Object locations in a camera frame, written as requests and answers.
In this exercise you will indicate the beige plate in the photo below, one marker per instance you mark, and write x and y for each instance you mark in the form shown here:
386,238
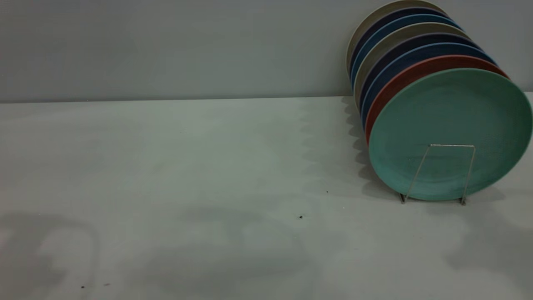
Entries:
383,46
374,14

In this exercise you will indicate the dark purple plate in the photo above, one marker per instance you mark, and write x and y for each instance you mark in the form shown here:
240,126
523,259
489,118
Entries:
395,52
399,16

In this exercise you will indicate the green plate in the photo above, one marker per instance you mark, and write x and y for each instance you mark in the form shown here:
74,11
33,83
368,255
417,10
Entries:
449,125

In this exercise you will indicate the teal blue plate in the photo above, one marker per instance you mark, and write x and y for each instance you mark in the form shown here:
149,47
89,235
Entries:
395,27

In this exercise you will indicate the pink plate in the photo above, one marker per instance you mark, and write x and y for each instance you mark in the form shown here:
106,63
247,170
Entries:
395,81

